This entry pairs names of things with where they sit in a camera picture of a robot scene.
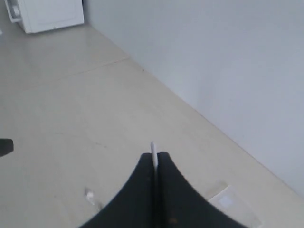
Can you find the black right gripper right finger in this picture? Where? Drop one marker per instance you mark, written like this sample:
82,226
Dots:
181,206

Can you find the white cabinet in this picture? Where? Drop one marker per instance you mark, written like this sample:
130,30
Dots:
35,16

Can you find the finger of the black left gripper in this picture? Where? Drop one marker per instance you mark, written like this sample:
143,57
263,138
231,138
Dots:
6,146

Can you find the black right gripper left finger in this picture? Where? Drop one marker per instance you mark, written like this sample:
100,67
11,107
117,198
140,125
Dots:
133,206

